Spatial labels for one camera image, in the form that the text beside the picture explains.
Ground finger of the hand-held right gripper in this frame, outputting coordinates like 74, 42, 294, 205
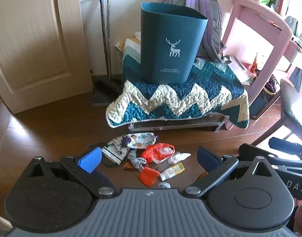
238, 143, 280, 165
268, 137, 302, 155

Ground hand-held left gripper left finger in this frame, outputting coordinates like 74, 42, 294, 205
27, 147, 117, 199

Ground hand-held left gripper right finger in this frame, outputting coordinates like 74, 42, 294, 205
182, 146, 277, 199

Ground grey wrapper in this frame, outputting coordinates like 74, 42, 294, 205
127, 149, 147, 171

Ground orange foam net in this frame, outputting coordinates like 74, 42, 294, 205
138, 167, 159, 187

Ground teal bin with deer print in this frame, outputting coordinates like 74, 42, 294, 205
140, 2, 208, 84

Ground white crumpled tissue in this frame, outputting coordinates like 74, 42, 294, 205
176, 152, 191, 163

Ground white green printed bag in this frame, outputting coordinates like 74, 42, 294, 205
101, 138, 131, 167

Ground white yellow tube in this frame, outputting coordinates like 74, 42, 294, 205
159, 162, 185, 181

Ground white paper sheet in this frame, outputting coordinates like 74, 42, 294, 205
154, 156, 178, 172

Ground dark chair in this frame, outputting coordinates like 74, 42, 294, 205
250, 78, 302, 147

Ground dark container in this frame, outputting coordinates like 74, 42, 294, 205
251, 75, 282, 119

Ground white cookie packet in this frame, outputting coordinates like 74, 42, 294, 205
120, 133, 158, 150

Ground red plastic bag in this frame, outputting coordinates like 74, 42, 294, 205
141, 143, 176, 165

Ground teal cream zigzag quilt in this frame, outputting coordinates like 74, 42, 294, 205
106, 54, 250, 129

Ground striped folded blanket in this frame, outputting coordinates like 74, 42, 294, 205
115, 32, 142, 66

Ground beige wooden door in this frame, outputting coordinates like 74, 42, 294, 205
0, 0, 93, 114

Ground pink desk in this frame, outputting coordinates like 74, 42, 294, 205
221, 0, 302, 130

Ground purple grey backpack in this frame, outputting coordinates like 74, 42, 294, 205
163, 0, 232, 63

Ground low metal frame stand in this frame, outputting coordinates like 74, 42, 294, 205
128, 115, 234, 133

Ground dark dustpan with long handle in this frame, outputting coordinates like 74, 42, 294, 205
92, 0, 123, 107

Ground silver broom handle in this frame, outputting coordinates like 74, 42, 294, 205
105, 0, 114, 79

